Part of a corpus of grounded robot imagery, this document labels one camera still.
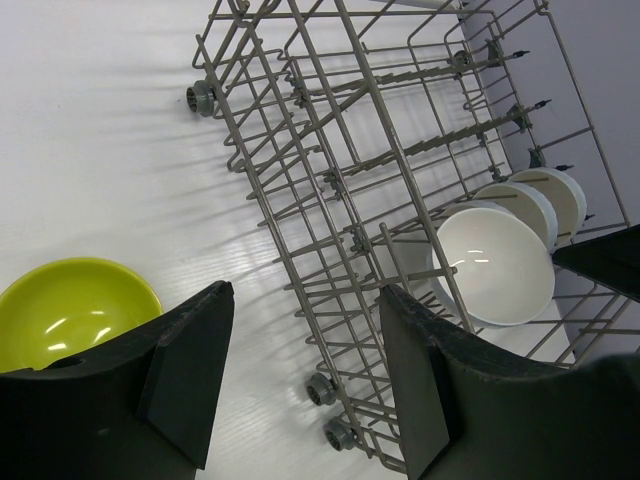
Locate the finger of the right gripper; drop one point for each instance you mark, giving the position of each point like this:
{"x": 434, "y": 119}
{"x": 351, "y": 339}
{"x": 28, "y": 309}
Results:
{"x": 611, "y": 260}

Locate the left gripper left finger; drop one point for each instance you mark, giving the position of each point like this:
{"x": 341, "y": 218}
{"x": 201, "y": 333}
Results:
{"x": 139, "y": 406}

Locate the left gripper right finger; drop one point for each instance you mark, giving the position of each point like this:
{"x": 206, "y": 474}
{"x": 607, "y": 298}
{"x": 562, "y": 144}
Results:
{"x": 468, "y": 409}

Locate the white bowl stack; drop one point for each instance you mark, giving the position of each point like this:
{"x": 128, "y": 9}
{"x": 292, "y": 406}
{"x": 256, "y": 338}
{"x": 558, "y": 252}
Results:
{"x": 504, "y": 272}

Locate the green bowl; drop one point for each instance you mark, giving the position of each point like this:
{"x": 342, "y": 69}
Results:
{"x": 68, "y": 306}

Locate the grey wire dish rack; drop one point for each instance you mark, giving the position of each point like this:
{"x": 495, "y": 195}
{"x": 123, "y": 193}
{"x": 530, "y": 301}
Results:
{"x": 357, "y": 124}

